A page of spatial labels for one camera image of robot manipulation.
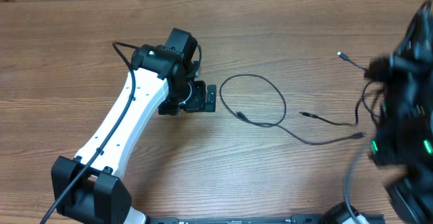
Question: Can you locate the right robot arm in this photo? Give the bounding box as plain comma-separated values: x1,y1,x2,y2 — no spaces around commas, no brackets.
365,0,432,223

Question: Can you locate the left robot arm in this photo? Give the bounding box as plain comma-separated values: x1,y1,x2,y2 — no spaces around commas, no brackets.
41,28,217,223

